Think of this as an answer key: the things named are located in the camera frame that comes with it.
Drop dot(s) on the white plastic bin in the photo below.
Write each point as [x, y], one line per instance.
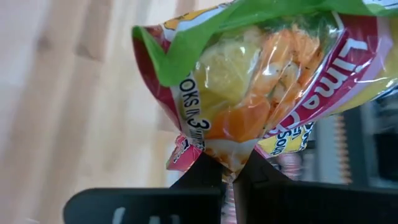
[325, 155]

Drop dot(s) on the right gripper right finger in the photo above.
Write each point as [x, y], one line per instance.
[311, 205]

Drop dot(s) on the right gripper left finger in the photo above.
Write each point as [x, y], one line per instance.
[140, 205]

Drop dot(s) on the lime chili shrimp ramen pack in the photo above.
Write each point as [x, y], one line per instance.
[242, 77]

